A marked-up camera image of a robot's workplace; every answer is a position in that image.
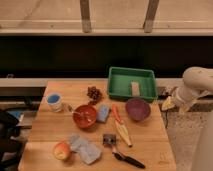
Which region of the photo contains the black handled metal spatula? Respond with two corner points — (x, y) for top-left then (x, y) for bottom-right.
(102, 133), (146, 169)

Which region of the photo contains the white cup with blue inside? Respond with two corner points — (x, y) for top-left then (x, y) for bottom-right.
(46, 93), (62, 112)

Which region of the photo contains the orange bowl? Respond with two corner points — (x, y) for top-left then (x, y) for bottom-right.
(73, 105), (97, 129)

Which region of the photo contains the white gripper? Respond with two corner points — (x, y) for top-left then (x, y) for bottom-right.
(172, 86), (194, 108)

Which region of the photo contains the dark red grape bunch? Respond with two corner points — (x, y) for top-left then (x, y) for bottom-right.
(87, 86), (102, 105)

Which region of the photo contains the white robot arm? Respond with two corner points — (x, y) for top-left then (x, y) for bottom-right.
(172, 67), (213, 171)

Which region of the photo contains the grey blue crumpled cloth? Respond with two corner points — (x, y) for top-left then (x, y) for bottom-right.
(69, 134), (102, 165)

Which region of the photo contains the beige block in tray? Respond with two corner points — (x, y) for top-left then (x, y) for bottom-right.
(131, 82), (140, 96)

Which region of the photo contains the green plastic tray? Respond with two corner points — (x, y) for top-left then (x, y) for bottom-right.
(107, 67), (158, 102)

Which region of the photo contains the silver metal fork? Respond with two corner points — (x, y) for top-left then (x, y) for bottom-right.
(67, 105), (92, 122)

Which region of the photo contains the red yellow apple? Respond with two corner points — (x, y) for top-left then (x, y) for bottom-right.
(53, 142), (71, 160)

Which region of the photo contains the purple bowl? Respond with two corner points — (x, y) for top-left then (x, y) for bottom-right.
(125, 98), (151, 121)

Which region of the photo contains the yellow white object beside table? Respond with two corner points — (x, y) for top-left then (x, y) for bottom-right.
(162, 96), (175, 111)

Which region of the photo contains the blue sponge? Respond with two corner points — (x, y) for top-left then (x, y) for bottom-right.
(97, 105), (110, 123)

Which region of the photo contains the black chair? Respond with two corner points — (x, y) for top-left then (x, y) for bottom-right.
(0, 109), (22, 171)

